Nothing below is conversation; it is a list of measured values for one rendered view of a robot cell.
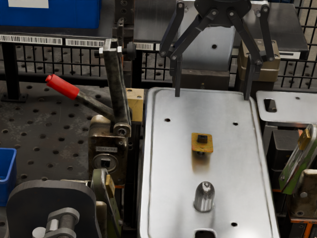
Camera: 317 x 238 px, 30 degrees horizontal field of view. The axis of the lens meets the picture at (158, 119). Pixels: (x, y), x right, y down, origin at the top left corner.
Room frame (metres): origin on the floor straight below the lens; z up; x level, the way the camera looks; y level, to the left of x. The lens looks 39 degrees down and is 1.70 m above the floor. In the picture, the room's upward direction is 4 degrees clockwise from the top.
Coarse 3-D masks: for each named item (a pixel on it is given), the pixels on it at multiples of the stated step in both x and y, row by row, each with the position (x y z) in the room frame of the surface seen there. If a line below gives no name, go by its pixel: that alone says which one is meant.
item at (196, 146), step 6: (192, 138) 0.81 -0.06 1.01; (198, 138) 0.80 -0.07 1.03; (204, 138) 0.80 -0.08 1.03; (210, 138) 0.82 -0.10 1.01; (192, 144) 0.78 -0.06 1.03; (198, 144) 0.79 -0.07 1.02; (204, 144) 0.79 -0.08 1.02; (210, 144) 0.79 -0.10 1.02; (198, 150) 0.76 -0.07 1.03; (204, 150) 0.77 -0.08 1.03; (210, 150) 0.77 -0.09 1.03
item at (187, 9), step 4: (176, 0) 0.79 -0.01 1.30; (184, 0) 0.79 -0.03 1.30; (188, 0) 0.79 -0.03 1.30; (192, 0) 0.79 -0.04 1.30; (184, 4) 0.79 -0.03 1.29; (188, 4) 0.79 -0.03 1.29; (192, 4) 0.79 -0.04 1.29; (184, 8) 0.78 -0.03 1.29; (188, 8) 0.79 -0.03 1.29; (184, 12) 0.78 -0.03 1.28
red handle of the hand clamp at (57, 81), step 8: (48, 80) 0.78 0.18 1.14; (56, 80) 0.78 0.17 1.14; (64, 80) 0.79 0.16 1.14; (56, 88) 0.78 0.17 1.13; (64, 88) 0.78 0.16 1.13; (72, 88) 0.78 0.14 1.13; (72, 96) 0.78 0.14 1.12; (80, 96) 0.78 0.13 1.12; (88, 96) 0.79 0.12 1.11; (88, 104) 0.78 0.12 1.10; (96, 104) 0.78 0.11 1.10; (104, 112) 0.78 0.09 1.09; (112, 112) 0.79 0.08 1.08; (112, 120) 0.78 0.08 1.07; (128, 120) 0.79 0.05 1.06
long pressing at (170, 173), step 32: (160, 96) 0.95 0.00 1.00; (192, 96) 0.96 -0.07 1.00; (224, 96) 0.97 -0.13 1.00; (160, 128) 0.85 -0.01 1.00; (192, 128) 0.86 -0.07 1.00; (224, 128) 0.87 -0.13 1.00; (256, 128) 0.88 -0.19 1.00; (160, 160) 0.77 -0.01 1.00; (192, 160) 0.77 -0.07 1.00; (224, 160) 0.78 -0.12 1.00; (256, 160) 0.78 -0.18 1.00; (160, 192) 0.69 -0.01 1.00; (192, 192) 0.69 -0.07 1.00; (224, 192) 0.70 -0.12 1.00; (256, 192) 0.70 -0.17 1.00; (160, 224) 0.62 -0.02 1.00; (192, 224) 0.62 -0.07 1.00; (224, 224) 0.63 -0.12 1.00; (256, 224) 0.63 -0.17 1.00
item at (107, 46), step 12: (108, 48) 0.78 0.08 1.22; (120, 48) 0.79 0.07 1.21; (132, 48) 0.78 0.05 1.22; (108, 60) 0.77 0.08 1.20; (120, 60) 0.80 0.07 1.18; (108, 72) 0.77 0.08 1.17; (120, 72) 0.78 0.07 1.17; (108, 84) 0.77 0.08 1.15; (120, 84) 0.77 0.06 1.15; (120, 96) 0.77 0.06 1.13; (120, 108) 0.77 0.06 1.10; (120, 120) 0.77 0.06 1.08
